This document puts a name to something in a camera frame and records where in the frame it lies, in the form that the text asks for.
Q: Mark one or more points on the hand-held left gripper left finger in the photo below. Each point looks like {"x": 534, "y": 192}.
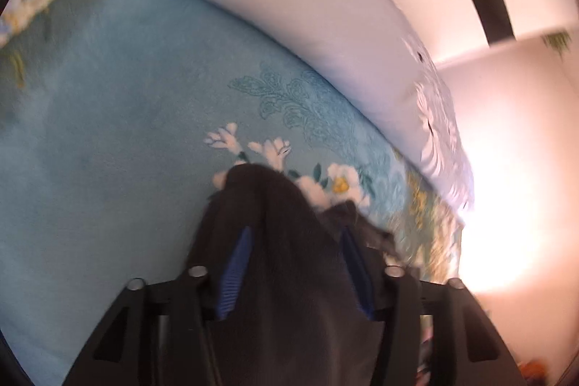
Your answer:
{"x": 234, "y": 277}

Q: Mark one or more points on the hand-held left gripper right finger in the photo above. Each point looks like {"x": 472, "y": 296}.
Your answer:
{"x": 358, "y": 273}

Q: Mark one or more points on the dark garment with white lining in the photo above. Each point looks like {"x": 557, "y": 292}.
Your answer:
{"x": 289, "y": 277}

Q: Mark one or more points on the teal floral bedsheet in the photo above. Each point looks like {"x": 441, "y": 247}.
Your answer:
{"x": 113, "y": 132}

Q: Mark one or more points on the light blue floral duvet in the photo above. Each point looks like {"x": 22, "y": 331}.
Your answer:
{"x": 294, "y": 6}

